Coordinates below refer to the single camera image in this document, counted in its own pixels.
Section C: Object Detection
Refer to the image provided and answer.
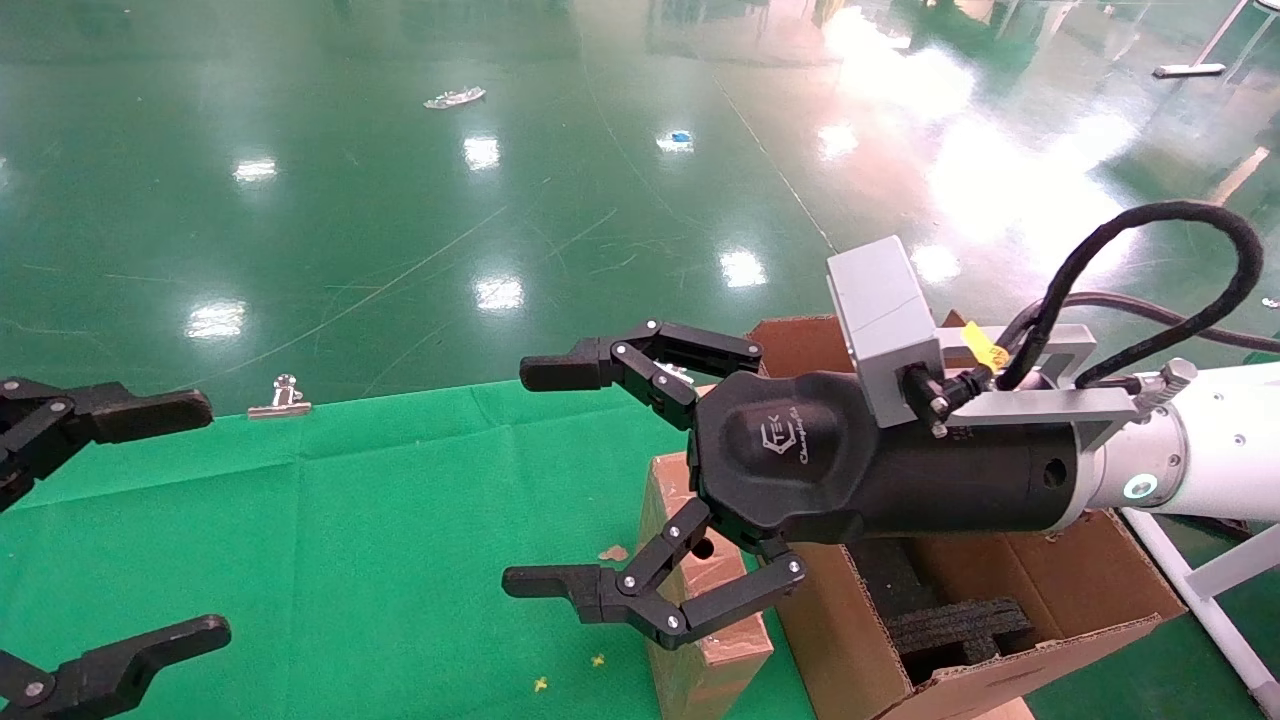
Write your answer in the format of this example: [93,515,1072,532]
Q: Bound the black foam insert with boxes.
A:
[850,535,1036,686]

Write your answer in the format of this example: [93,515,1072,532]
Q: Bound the grey metal camera bracket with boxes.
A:
[935,322,1143,453]

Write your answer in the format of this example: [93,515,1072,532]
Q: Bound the thick black braided cable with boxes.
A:
[993,200,1265,393]

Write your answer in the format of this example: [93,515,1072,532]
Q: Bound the grey stand base with pole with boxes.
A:
[1152,0,1253,79]

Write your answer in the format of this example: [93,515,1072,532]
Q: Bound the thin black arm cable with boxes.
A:
[1010,292,1280,351]

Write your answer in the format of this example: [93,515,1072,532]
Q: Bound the white tube table frame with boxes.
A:
[1120,508,1280,716]

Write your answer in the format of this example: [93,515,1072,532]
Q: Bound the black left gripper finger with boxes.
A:
[0,378,213,513]
[0,614,232,720]

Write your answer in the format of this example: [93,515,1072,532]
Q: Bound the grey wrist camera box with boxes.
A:
[826,236,946,429]

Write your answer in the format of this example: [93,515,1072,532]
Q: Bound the large open cardboard carton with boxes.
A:
[745,315,1186,720]

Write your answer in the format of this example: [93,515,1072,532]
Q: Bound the green table cloth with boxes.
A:
[0,378,816,720]

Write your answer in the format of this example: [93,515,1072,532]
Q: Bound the yellow cable tag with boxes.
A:
[958,320,1009,369]

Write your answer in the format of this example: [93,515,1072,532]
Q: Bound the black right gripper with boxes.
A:
[502,320,1101,651]

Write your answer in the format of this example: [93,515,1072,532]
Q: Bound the small brown cardboard box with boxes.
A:
[637,452,776,720]

